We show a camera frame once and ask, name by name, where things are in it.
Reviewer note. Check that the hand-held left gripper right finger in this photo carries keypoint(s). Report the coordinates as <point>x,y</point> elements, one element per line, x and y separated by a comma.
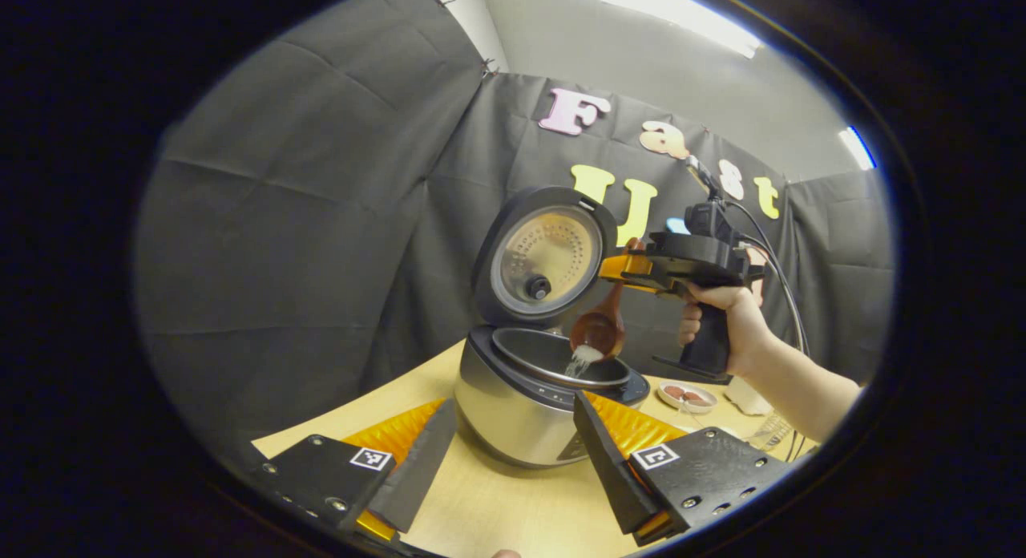
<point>609,470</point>

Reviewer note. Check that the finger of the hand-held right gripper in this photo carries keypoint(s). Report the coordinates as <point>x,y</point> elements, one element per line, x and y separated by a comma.
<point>629,268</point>

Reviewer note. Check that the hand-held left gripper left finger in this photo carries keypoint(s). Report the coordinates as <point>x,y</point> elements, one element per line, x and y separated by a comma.
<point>421,478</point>

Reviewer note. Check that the brown wooden spoon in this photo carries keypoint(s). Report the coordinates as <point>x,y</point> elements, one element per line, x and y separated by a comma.
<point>597,329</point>

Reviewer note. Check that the white rice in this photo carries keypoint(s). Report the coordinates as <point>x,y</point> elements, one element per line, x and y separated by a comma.
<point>585,356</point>

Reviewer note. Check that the black silver rice cooker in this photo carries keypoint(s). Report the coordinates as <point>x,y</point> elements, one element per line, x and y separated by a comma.
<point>513,414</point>

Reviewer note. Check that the white chopstick holder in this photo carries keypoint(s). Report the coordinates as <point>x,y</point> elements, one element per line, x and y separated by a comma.
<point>749,398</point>

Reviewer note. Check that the white round plate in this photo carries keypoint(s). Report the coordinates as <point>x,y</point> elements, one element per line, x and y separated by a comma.
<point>669,404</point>

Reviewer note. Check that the red meat piece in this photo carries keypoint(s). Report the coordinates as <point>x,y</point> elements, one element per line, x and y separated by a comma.
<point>675,392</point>
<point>696,398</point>

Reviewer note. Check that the small ceiling light panel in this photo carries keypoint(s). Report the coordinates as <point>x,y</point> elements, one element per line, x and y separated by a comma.
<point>856,147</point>

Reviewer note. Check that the large ceiling light panel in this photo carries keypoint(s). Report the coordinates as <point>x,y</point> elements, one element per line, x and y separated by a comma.
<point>681,13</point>

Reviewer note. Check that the black backdrop cloth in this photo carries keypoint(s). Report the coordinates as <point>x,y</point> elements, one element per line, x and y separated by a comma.
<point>280,221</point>

